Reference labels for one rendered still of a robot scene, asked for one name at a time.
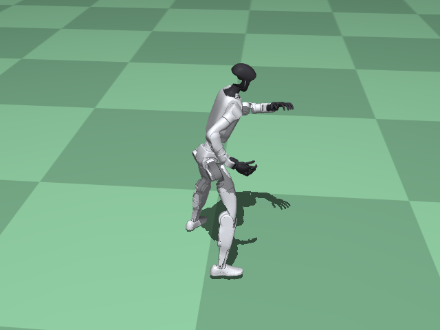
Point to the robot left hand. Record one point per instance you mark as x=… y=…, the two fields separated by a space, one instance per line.
x=275 y=105

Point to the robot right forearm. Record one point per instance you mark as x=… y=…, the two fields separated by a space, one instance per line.
x=219 y=151

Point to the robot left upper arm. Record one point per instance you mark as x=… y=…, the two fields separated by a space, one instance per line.
x=246 y=107

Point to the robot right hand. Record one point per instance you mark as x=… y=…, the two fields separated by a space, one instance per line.
x=242 y=167

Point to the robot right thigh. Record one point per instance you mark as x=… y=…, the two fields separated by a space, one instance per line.
x=225 y=187

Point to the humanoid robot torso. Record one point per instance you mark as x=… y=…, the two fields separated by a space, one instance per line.
x=221 y=103

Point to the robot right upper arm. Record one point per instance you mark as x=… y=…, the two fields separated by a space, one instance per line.
x=232 y=114

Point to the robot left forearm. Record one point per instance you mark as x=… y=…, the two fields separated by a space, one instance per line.
x=259 y=108

